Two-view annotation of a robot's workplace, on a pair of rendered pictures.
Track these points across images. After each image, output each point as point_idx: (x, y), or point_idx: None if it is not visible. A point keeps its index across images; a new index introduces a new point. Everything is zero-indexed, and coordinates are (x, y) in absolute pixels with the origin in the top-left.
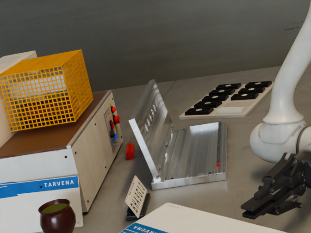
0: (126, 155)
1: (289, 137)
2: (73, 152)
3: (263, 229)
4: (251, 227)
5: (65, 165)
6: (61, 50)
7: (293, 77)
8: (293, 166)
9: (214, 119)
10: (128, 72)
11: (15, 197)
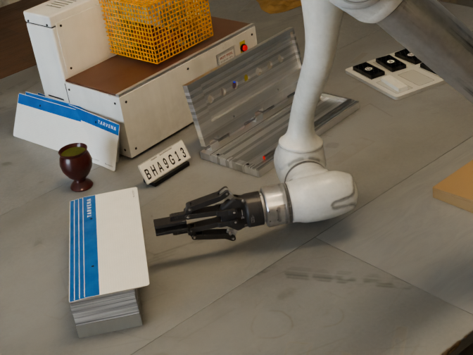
0: None
1: (285, 165)
2: (121, 101)
3: (139, 249)
4: (139, 242)
5: (115, 110)
6: None
7: (300, 108)
8: (227, 201)
9: (370, 88)
10: None
11: (79, 122)
